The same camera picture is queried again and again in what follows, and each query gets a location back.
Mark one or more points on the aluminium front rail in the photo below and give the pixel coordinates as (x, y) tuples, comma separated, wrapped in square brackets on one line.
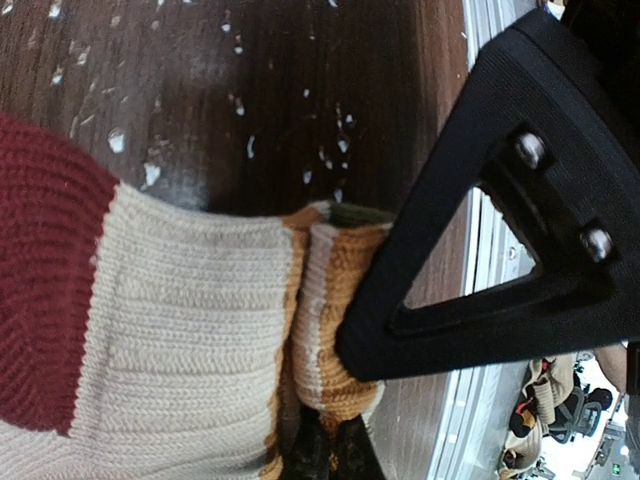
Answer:
[(478, 400)]

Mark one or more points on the beige cloth bundle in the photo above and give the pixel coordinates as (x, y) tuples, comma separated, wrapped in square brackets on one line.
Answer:
[(553, 404)]

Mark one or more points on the striped beige maroon sock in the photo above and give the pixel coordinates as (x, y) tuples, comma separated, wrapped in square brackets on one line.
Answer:
[(143, 341)]

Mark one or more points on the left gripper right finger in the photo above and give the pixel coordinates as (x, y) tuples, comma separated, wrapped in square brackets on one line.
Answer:
[(356, 458)]

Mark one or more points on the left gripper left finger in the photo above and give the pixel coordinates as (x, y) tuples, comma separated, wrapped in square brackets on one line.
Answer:
[(308, 458)]

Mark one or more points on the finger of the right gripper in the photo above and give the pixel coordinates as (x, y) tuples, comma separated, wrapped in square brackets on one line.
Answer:
[(545, 134)]

